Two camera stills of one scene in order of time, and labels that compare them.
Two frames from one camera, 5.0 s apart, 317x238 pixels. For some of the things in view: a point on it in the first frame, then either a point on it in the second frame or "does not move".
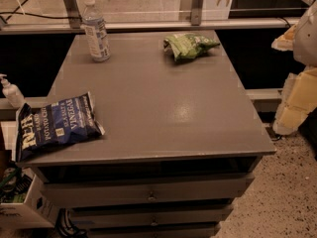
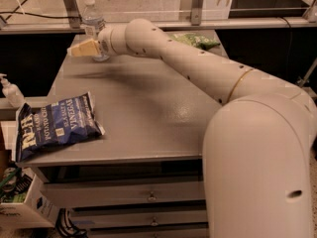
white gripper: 307,40 to 105,41
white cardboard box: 35,212 does not move
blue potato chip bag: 61,123 does not move
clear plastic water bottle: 97,35 does not move
